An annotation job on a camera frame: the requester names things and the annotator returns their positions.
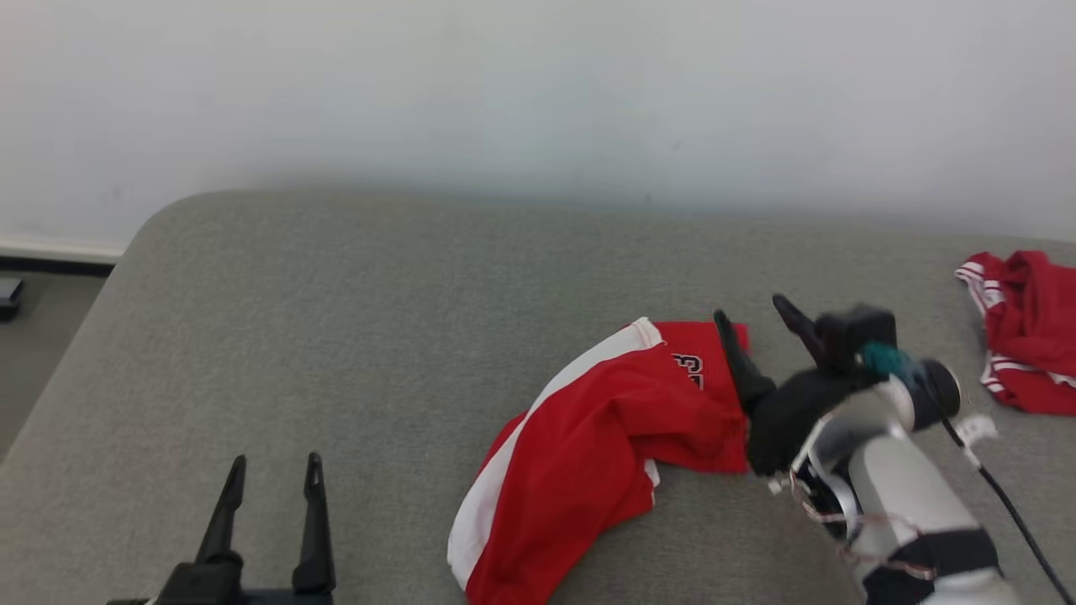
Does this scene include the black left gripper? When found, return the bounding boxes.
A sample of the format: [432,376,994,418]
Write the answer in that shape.
[105,452,338,605]

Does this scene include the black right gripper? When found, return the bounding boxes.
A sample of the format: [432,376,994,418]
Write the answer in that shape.
[712,293,877,477]

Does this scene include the red shorts white side stripe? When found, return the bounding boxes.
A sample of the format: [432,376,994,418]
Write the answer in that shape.
[446,316,753,605]

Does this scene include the red basketball jersey white trim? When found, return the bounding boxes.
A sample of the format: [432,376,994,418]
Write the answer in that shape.
[955,250,1076,418]

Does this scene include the teal cable connector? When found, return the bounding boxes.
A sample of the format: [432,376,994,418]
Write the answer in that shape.
[861,342,915,381]

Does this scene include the red white thin wire bundle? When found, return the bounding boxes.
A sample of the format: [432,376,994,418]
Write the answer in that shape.
[768,466,936,582]

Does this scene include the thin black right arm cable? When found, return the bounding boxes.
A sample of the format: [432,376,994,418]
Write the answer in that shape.
[940,410,1076,605]

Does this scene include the white black wall baseboard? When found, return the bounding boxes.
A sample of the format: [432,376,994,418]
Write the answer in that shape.
[0,234,129,278]

